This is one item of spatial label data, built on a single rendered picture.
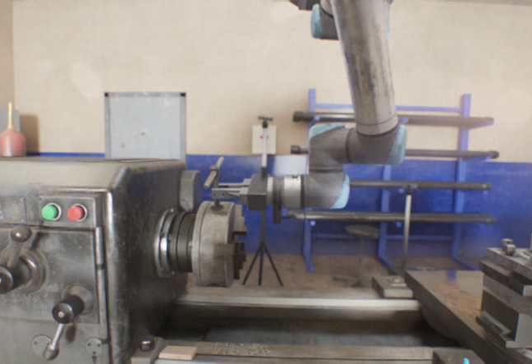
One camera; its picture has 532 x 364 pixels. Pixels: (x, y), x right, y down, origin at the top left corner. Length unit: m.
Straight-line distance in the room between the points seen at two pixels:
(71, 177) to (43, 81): 4.36
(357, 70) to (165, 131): 3.61
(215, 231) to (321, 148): 0.35
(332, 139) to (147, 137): 3.59
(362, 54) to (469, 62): 4.23
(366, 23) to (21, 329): 0.96
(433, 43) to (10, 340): 4.64
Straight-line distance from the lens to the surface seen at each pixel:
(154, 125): 4.13
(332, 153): 0.72
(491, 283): 0.93
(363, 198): 4.07
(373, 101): 0.62
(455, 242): 4.59
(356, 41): 0.58
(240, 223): 0.90
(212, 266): 0.79
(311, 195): 0.73
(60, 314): 0.73
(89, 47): 4.79
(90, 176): 0.72
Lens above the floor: 1.36
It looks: 5 degrees down
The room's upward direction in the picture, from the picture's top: 1 degrees clockwise
